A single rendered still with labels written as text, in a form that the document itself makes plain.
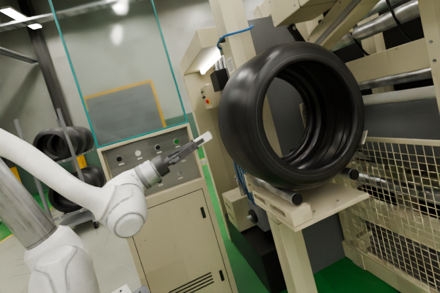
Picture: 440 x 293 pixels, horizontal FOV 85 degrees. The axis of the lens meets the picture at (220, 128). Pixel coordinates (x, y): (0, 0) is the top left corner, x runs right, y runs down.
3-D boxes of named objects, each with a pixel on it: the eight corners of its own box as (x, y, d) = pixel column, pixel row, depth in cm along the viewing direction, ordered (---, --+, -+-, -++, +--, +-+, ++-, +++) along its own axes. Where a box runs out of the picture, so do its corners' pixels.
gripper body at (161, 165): (150, 161, 82) (173, 147, 84) (150, 158, 90) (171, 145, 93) (162, 180, 83) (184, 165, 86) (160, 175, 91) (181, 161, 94)
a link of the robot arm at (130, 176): (147, 183, 92) (152, 199, 80) (110, 207, 88) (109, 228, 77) (131, 161, 88) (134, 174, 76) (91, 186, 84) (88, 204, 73)
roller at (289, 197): (252, 177, 123) (260, 174, 124) (255, 185, 123) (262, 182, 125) (291, 196, 89) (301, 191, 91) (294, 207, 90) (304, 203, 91)
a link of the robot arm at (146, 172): (135, 165, 89) (149, 156, 91) (148, 185, 91) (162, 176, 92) (133, 169, 80) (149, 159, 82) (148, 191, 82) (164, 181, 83)
